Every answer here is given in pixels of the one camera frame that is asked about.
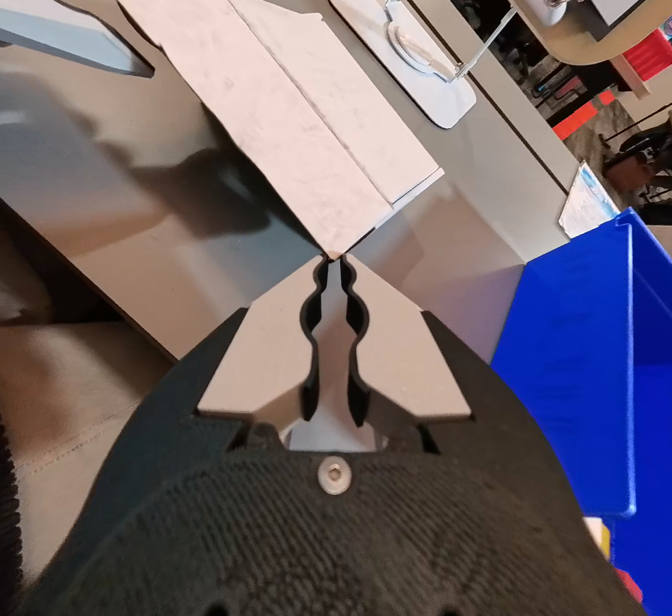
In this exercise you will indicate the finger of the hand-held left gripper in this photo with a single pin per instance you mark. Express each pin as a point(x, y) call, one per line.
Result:
point(31, 12)

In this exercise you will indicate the blue plastic bin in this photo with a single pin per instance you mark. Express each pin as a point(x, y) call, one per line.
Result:
point(567, 364)

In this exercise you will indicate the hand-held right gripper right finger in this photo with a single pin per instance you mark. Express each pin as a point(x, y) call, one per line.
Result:
point(404, 359)

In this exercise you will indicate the white document stand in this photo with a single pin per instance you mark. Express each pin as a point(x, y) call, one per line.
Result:
point(378, 28)

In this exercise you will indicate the white cardboard mailer box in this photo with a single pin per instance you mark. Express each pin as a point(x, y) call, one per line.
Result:
point(273, 117)

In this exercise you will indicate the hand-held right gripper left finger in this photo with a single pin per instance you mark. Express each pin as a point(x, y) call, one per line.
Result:
point(252, 364)

